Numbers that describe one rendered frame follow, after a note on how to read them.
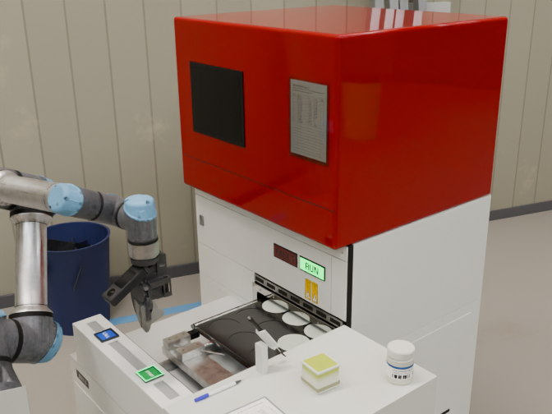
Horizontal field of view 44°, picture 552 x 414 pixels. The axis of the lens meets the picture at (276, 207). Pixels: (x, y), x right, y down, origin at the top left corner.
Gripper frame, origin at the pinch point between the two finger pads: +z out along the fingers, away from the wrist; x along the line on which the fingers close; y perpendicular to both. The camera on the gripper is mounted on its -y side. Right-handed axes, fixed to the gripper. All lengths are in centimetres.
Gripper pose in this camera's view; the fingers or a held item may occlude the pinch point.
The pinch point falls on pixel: (143, 328)
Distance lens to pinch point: 183.4
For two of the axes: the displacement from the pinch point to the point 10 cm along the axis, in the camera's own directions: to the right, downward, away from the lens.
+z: 0.1, 9.4, 3.5
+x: -6.3, -2.6, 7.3
